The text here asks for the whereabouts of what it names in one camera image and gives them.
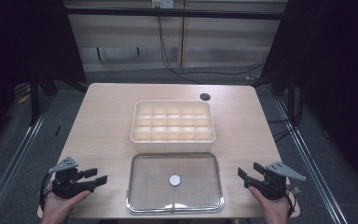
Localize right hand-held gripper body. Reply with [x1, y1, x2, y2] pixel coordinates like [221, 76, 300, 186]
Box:
[244, 161, 308, 201]

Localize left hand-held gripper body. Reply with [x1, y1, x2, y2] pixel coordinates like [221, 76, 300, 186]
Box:
[48, 156, 96, 200]

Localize person's right hand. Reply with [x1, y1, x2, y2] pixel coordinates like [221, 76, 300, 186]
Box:
[247, 185, 294, 224]

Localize person's left hand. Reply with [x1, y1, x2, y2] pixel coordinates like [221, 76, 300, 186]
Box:
[40, 189, 92, 224]

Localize clear plastic box lid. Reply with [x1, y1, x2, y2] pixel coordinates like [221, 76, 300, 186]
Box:
[125, 151, 225, 216]

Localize white round disc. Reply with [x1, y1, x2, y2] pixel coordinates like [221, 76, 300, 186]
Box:
[169, 174, 182, 188]

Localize white divided storage box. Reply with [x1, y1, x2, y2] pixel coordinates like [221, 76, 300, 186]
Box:
[130, 99, 217, 154]

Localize black metal stand leg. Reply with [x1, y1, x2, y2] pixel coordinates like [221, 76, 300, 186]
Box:
[286, 69, 296, 120]
[28, 69, 42, 127]

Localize yellow floor object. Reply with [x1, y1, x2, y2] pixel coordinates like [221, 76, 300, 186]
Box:
[18, 93, 32, 105]

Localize dark curtain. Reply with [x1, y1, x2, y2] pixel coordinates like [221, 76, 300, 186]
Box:
[0, 0, 88, 157]
[259, 0, 358, 197]

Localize black horizontal metal bar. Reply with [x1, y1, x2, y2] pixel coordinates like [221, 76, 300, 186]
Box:
[64, 7, 287, 21]

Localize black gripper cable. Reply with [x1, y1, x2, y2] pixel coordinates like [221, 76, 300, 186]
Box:
[38, 172, 53, 211]
[284, 185, 296, 218]

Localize silver floor rail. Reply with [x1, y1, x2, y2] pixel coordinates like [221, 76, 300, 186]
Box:
[0, 96, 56, 224]
[274, 97, 348, 224]

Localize black floor cables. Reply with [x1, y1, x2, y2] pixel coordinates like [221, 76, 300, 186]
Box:
[266, 92, 306, 144]

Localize black wall cable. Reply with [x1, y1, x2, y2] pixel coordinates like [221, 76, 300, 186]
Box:
[156, 14, 266, 86]

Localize white wall socket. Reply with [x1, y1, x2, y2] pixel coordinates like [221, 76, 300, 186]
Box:
[151, 0, 175, 9]

